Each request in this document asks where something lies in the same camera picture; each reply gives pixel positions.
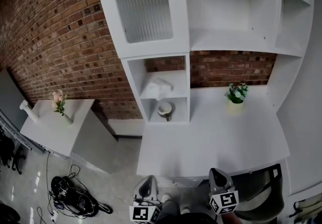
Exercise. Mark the white and brown cup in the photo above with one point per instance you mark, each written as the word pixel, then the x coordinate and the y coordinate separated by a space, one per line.
pixel 164 109

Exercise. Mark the white metal rack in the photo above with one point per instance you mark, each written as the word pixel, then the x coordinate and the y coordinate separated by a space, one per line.
pixel 30 143

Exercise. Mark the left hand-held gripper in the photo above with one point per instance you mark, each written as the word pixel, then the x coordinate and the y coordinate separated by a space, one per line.
pixel 141 214

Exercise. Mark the small black box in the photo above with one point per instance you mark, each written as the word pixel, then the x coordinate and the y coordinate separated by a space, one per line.
pixel 58 205

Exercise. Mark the white side table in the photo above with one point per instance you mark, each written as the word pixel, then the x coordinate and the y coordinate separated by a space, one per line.
pixel 60 127

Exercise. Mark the black round base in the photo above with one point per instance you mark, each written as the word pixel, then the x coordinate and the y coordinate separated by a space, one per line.
pixel 8 214

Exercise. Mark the person's white shoe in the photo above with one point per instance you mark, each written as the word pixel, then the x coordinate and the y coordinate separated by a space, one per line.
pixel 166 197
pixel 185 208

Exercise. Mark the black office chair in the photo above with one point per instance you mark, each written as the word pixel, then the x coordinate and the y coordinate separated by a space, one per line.
pixel 10 150

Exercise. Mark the potted flowers in cream pot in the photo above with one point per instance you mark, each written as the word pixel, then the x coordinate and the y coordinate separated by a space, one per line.
pixel 236 97

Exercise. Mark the ribbed glass cabinet door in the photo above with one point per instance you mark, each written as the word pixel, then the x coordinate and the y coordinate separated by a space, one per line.
pixel 143 9

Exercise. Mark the cream and black backpack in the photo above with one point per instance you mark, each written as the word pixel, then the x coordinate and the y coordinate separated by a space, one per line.
pixel 307 209

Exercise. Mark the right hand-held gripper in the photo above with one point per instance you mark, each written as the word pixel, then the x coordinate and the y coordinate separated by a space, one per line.
pixel 226 201

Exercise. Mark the person's right forearm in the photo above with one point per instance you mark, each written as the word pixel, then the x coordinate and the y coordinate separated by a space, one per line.
pixel 229 219

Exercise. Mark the white power strip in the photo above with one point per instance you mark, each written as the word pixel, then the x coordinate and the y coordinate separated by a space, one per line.
pixel 53 216

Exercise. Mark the grey upholstered chair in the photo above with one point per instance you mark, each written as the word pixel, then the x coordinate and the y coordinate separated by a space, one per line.
pixel 261 200

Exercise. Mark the white vase with white flower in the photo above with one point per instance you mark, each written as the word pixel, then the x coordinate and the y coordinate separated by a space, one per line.
pixel 30 112

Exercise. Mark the white hutch shelf unit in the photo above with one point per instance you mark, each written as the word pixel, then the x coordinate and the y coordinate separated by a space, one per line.
pixel 221 16

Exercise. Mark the black equipment pack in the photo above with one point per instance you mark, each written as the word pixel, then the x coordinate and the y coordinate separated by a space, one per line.
pixel 73 197

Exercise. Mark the glass vase with pink flowers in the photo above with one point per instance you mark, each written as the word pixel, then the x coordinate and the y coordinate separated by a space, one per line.
pixel 59 103

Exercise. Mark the white desk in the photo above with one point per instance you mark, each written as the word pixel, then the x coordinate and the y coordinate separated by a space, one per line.
pixel 213 140

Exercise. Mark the black and white handheld device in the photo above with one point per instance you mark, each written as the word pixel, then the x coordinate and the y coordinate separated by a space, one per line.
pixel 105 208

